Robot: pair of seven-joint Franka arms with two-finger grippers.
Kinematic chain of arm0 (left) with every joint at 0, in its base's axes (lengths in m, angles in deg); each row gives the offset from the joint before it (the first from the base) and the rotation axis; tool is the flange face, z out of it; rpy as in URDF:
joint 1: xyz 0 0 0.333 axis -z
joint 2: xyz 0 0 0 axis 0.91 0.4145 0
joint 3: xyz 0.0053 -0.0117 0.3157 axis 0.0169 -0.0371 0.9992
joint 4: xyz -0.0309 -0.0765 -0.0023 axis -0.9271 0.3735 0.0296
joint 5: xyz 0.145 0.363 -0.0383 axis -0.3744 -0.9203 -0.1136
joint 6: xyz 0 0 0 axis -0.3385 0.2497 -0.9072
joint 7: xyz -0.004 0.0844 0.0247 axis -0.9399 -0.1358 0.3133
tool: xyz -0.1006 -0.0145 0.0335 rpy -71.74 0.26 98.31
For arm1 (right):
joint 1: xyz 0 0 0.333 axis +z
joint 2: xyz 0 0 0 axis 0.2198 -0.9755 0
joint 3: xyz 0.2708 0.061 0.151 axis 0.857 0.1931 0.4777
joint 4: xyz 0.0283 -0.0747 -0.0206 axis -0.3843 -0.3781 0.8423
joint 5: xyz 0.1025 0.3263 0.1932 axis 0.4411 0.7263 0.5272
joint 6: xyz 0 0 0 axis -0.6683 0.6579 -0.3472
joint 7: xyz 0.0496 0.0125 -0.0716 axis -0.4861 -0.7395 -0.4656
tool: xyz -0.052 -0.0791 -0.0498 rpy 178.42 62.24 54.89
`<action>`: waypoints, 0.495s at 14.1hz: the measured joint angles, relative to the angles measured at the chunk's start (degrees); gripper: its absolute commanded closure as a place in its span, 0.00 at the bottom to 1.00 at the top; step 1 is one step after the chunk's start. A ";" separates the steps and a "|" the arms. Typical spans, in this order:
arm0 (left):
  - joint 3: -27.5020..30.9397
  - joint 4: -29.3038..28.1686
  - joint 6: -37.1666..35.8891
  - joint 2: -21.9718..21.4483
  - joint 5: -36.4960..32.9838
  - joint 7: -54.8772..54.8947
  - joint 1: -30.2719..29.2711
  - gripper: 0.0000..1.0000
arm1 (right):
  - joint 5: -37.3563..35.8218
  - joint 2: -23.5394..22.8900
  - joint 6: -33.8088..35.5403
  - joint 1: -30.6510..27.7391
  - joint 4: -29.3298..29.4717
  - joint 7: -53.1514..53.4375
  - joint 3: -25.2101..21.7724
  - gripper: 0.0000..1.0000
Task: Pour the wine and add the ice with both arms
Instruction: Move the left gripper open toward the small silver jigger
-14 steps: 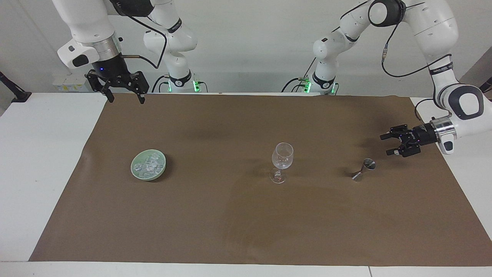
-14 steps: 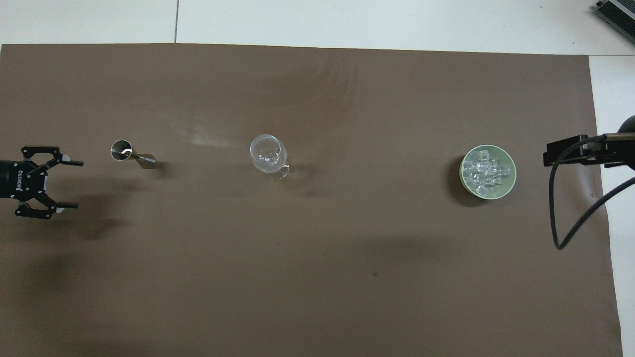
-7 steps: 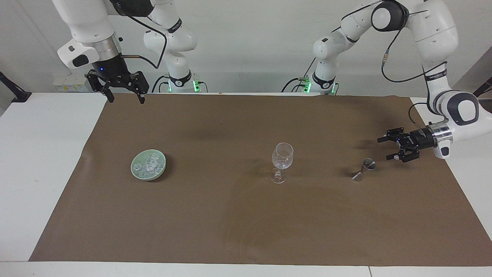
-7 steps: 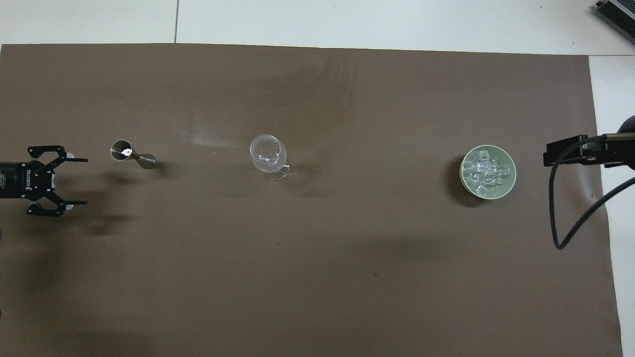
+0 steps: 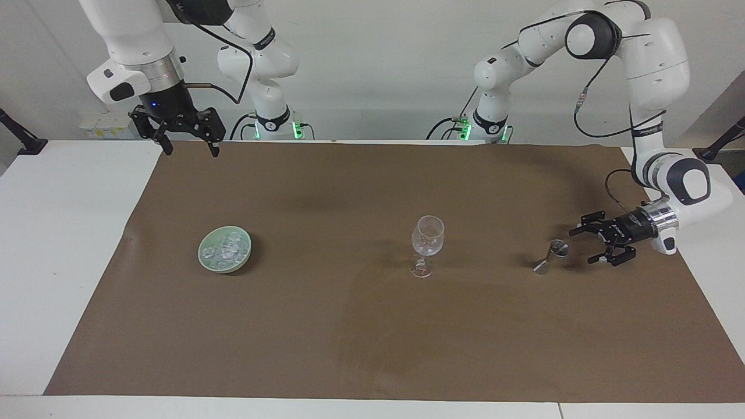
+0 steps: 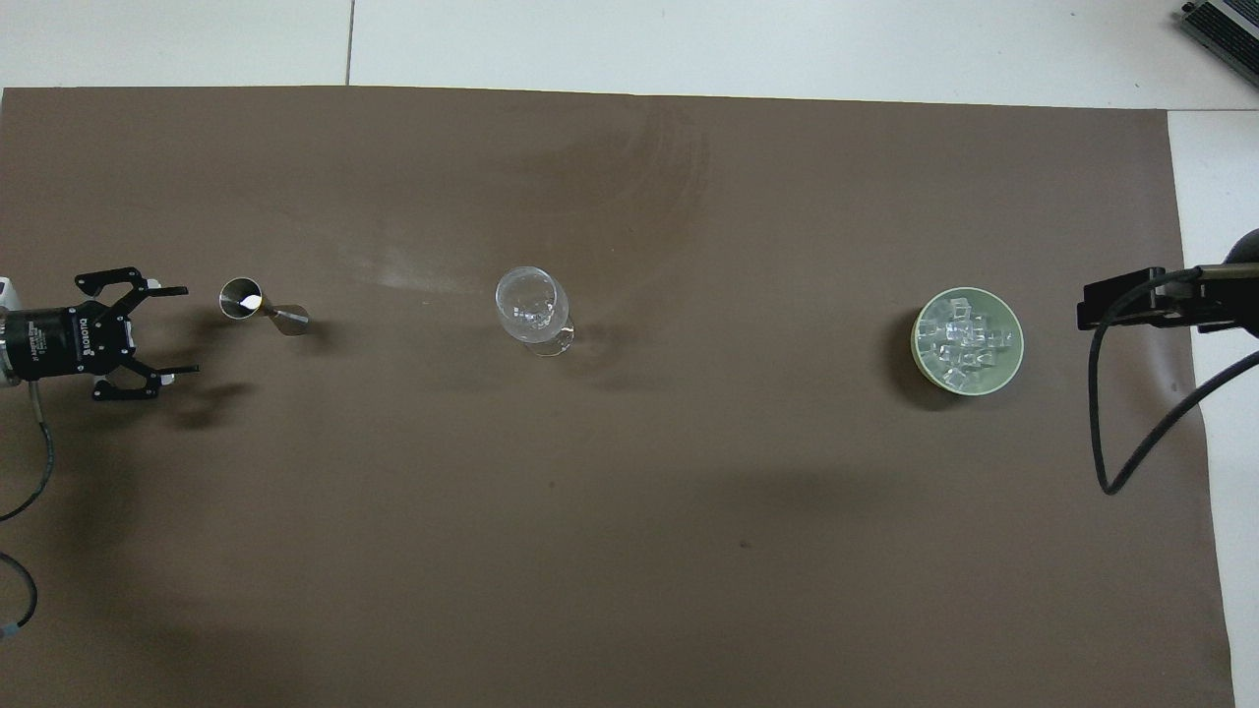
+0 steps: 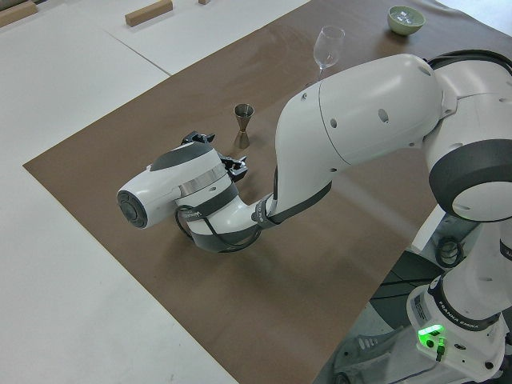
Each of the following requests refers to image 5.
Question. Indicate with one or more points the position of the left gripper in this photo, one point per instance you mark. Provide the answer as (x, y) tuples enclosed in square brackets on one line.
[(631, 228)]

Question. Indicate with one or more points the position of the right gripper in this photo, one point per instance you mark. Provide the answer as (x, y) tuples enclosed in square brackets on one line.
[(169, 103)]

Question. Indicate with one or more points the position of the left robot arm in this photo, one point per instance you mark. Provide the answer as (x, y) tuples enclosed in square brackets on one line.
[(655, 52)]

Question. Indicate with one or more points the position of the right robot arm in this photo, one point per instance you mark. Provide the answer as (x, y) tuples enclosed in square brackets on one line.
[(131, 35)]

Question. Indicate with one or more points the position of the clear ice cube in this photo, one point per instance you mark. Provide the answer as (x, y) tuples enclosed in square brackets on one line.
[(234, 237), (231, 255), (210, 254)]

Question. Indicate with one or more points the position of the clear wine glass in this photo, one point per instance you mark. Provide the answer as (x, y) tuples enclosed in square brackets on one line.
[(428, 235)]

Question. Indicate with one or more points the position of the silver metal jigger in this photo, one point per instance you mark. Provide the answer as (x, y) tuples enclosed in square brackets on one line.
[(560, 248)]

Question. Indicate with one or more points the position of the green bowl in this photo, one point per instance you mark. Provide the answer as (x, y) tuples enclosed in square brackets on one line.
[(205, 263)]

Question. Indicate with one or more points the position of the black stand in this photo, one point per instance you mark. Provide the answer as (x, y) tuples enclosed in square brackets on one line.
[(23, 141), (719, 145)]

